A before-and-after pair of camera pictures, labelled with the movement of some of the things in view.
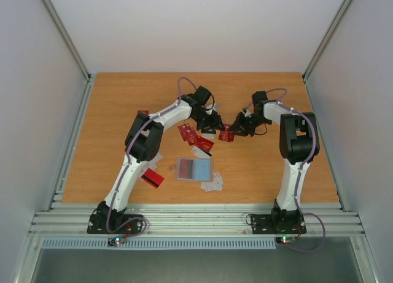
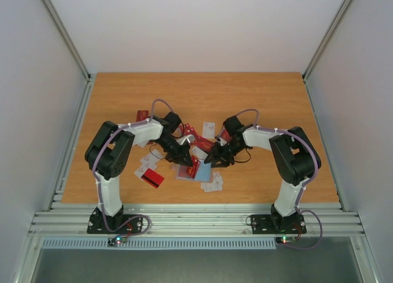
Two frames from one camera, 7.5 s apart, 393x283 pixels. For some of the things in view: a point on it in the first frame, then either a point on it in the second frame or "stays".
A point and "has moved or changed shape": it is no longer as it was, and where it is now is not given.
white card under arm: x=151 y=164 stays
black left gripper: x=214 y=124 -> x=179 y=158
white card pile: x=215 y=185 stays
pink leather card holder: x=194 y=169 stays
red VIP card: x=204 y=143 stays
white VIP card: x=201 y=153 stays
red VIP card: x=226 y=135 has moved or changed shape
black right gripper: x=242 y=124 -> x=223 y=151
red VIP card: x=185 y=169 stays
